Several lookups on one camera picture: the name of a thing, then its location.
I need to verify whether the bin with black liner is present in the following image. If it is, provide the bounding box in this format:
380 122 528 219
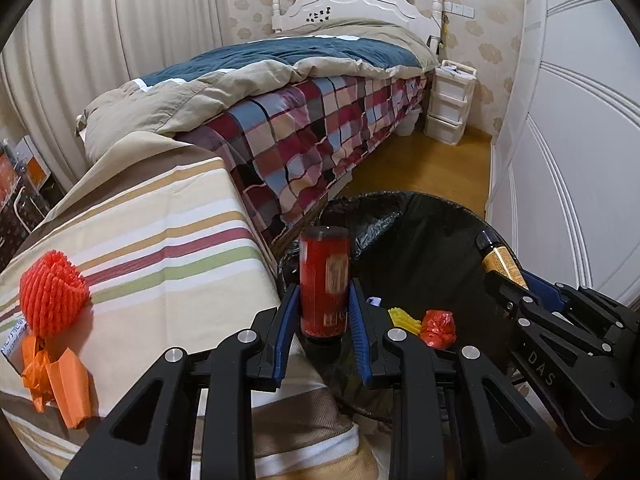
276 191 541 421

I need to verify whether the white and orange box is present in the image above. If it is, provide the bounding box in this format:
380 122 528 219
15 135 53 193

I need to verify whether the orange plastic bag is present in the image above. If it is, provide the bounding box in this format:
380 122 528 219
21 334 95 430

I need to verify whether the white plastic drawer unit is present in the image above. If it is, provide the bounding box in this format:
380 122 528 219
424 59 476 147

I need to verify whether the small white bucket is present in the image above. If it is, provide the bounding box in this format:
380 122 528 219
397 107 421 137

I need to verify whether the white wardrobe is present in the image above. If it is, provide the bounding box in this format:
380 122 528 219
485 0 640 311

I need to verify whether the cream curtain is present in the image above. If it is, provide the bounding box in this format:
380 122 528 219
0 0 236 196

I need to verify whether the white metal rack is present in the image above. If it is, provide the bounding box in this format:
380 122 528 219
15 192 51 233

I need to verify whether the dark bottle with yellow label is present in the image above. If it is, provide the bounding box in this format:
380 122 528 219
475 230 530 291

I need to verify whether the red foam fruit net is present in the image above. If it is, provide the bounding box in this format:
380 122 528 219
19 251 92 339

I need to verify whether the brown patterned storage box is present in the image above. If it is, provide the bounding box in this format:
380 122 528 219
0 180 51 258

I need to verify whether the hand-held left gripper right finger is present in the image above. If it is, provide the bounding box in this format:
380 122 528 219
349 277 586 480

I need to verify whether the red plastic bag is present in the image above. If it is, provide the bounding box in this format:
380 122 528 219
419 310 457 350

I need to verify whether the white printed paper packet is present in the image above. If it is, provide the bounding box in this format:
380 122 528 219
0 316 28 358

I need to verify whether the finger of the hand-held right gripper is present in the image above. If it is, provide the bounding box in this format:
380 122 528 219
522 271 640 376
484 270 640 448

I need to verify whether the white bed headboard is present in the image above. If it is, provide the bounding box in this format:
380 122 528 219
270 0 446 43

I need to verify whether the bed with plaid sheet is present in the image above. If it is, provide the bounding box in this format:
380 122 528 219
76 17 438 163

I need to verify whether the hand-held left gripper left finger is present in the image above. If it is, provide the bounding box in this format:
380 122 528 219
60 282 301 480

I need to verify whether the yellow foam fruit net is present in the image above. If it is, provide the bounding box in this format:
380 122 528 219
389 306 422 336

